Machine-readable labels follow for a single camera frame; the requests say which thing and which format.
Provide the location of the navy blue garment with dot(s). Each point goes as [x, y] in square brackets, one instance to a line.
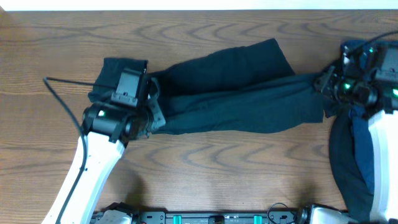
[363, 146]

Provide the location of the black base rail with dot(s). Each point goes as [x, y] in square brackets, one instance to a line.
[153, 217]

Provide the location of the black shorts with white trim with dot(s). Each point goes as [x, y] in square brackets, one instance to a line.
[251, 88]

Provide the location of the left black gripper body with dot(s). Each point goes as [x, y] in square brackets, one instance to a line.
[150, 116]

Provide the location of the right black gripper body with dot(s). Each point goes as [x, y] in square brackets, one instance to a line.
[338, 85]

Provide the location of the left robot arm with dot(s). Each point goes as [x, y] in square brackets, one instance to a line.
[128, 113]

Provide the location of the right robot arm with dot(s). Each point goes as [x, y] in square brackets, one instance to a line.
[382, 125]

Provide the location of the black garment under pile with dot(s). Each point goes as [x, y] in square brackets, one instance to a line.
[356, 197]

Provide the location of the small folded black garment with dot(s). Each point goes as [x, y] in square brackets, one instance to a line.
[110, 74]

